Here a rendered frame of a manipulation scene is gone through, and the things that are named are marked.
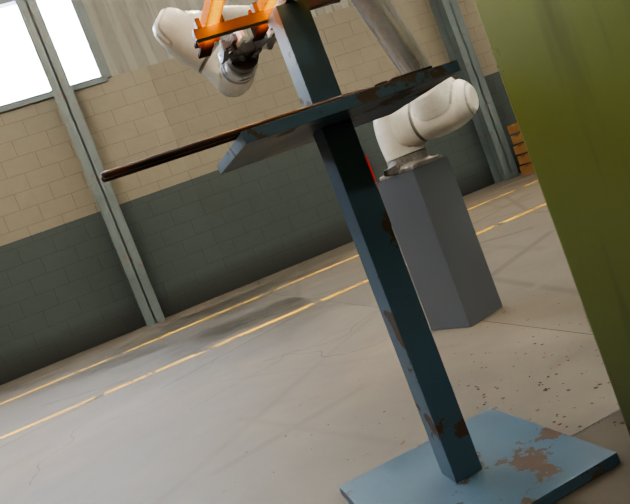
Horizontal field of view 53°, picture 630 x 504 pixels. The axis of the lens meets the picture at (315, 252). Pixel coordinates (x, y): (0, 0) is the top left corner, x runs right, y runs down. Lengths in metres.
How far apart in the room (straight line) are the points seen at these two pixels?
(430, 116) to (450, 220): 0.38
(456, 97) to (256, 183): 6.24
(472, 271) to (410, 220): 0.29
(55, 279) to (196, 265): 1.66
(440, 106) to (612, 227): 1.39
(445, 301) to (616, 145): 1.58
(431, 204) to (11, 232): 6.50
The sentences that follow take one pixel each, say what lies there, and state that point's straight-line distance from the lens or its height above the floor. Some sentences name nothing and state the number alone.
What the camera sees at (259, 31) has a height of 0.98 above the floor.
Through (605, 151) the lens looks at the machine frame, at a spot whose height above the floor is 0.53.
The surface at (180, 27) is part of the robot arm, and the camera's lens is 1.74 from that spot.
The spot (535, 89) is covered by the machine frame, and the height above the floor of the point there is 0.64.
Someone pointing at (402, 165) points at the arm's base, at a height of 0.63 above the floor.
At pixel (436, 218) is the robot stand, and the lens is 2.29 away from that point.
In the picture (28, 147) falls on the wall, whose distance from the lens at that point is 8.31.
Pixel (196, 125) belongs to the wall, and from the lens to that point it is 8.33.
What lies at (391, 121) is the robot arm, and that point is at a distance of 2.33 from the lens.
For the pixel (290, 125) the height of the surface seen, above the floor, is 0.73.
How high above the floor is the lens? 0.59
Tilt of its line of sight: 4 degrees down
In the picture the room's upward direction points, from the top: 21 degrees counter-clockwise
